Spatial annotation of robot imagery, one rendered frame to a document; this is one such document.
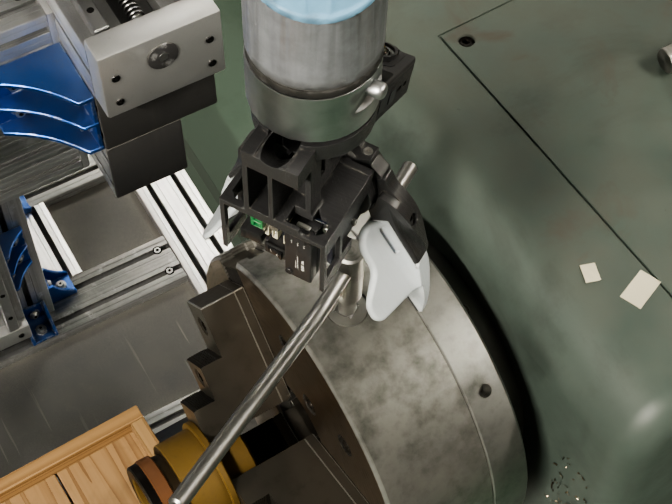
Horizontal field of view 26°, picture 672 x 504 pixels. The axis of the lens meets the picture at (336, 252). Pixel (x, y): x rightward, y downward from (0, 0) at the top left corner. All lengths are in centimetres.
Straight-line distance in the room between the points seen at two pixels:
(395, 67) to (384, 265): 12
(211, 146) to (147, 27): 132
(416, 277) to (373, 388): 18
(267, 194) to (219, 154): 191
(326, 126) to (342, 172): 9
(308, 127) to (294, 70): 5
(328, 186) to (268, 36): 15
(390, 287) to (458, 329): 21
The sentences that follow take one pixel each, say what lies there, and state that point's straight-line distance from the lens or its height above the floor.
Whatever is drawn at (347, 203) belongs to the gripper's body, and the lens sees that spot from 85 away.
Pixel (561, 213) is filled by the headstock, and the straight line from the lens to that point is 115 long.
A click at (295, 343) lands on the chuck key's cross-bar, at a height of 132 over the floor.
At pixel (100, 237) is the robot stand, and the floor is 21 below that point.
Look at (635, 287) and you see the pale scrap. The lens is 112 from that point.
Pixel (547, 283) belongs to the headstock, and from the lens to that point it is 113.
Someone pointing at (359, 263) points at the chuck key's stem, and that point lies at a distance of 104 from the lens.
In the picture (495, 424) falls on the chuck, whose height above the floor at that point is 118.
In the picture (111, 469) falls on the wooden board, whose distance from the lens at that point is 145.
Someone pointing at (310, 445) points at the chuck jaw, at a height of 111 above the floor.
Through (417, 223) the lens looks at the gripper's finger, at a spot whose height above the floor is 145.
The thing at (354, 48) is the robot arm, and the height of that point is 164.
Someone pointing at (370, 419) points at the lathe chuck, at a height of 121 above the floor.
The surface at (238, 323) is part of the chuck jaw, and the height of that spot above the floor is 117.
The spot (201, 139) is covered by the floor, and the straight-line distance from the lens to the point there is 278.
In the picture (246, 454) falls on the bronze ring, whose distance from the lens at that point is 120.
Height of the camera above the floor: 219
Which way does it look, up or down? 57 degrees down
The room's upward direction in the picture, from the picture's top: straight up
